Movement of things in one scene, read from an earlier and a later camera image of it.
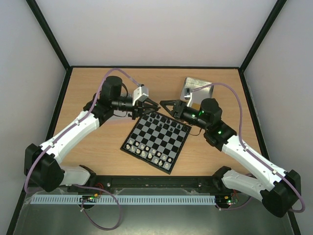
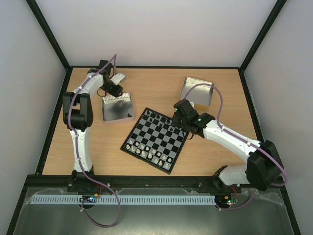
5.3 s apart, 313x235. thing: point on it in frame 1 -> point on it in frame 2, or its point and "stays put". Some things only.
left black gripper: (138, 108) -> (116, 92)
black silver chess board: (158, 140) stays put
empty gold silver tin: (198, 95) stays put
